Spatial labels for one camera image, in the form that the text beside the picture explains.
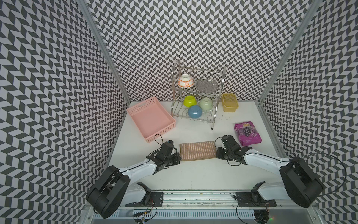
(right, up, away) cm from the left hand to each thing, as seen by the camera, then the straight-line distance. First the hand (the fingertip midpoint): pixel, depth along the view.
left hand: (180, 159), depth 87 cm
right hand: (+23, +2, +2) cm, 23 cm away
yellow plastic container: (+42, +39, +33) cm, 66 cm away
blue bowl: (+10, +30, +16) cm, 36 cm away
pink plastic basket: (-23, +25, +22) cm, 41 cm away
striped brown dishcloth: (+11, +5, +4) cm, 13 cm away
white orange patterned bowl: (+3, +50, +2) cm, 50 cm away
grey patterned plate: (+20, +51, +25) cm, 60 cm away
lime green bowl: (+7, +39, +22) cm, 45 cm away
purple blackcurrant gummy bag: (+45, +16, +7) cm, 48 cm away
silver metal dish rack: (+9, +42, -4) cm, 43 cm away
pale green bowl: (+19, +37, +18) cm, 45 cm away
